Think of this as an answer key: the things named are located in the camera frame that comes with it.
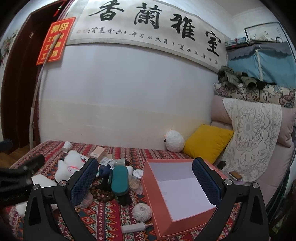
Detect teal tape measure case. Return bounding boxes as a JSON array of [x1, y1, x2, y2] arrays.
[[111, 166, 129, 196]]

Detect white label paper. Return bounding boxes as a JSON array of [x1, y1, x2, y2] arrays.
[[99, 157, 114, 168]]

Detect framed painting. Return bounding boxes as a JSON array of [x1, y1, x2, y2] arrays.
[[244, 22, 287, 43]]

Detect pink sofa backrest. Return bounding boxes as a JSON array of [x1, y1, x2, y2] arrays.
[[211, 95, 295, 204]]

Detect white yarn ball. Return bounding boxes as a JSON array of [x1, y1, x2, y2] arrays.
[[132, 203, 152, 222]]

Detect dark wooden door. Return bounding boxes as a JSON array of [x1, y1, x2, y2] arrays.
[[1, 3, 61, 150]]

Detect yellow cushion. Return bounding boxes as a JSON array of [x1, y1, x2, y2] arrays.
[[183, 124, 234, 164]]

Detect white tube roll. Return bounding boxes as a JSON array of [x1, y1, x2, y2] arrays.
[[121, 222, 153, 233]]

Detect green clothes pile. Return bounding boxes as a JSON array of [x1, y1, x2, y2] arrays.
[[218, 66, 276, 90]]

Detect pink cardboard box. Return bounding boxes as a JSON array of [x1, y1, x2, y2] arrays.
[[89, 146, 107, 162]]

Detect white ribbed paper cup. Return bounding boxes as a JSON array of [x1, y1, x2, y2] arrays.
[[62, 141, 73, 153]]

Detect floral folded quilt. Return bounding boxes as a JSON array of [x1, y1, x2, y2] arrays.
[[214, 83, 295, 108]]

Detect brown small box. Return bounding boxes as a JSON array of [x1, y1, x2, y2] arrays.
[[229, 171, 242, 181]]

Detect patterned red bedspread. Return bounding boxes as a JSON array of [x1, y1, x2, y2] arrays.
[[2, 141, 241, 240]]

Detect white small bottle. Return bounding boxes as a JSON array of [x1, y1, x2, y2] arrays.
[[126, 166, 133, 176]]

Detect white fluffy chick toy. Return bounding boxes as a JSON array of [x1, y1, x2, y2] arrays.
[[164, 130, 185, 153]]

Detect salmon pink storage box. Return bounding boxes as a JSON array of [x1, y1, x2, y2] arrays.
[[142, 159, 216, 240]]

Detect white lace cover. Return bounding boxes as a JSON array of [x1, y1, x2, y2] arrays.
[[222, 98, 282, 184]]

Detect grey ribbed cup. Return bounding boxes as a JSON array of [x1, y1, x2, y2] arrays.
[[113, 158, 126, 166]]

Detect clear bag with biscuit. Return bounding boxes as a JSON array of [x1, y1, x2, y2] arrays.
[[128, 175, 143, 195]]

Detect wooden bead bracelet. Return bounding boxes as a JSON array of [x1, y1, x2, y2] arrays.
[[89, 185, 117, 202]]

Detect calligraphy scroll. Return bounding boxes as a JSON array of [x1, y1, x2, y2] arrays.
[[67, 1, 228, 72]]

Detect blue fabric wardrobe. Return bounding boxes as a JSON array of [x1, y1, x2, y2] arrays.
[[227, 43, 295, 88]]

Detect red poster sign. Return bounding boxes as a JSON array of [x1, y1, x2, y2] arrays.
[[36, 17, 76, 65]]

